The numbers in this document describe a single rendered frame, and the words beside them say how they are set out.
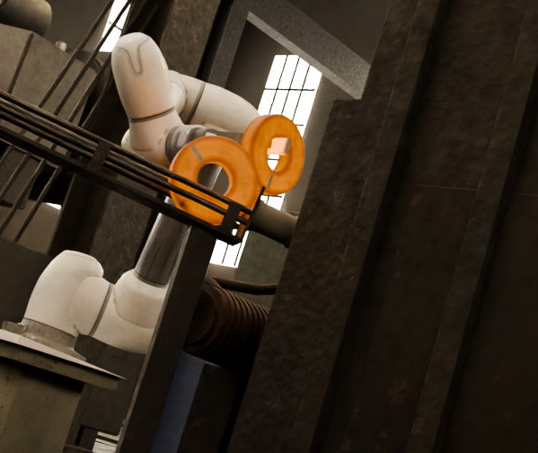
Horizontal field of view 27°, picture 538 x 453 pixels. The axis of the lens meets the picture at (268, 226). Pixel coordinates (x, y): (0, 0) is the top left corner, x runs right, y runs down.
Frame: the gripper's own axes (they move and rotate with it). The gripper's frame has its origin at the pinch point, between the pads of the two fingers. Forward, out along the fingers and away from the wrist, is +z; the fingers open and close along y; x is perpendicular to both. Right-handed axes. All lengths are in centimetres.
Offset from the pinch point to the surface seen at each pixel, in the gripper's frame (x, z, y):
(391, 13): 16.3, 34.9, 17.6
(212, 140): -7.5, 5.5, 21.4
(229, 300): -33.4, 9.8, 11.3
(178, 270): -31.3, 5.5, 20.9
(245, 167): -10.2, 9.1, 15.3
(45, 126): -14.5, -9.1, 45.3
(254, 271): 43, -263, -284
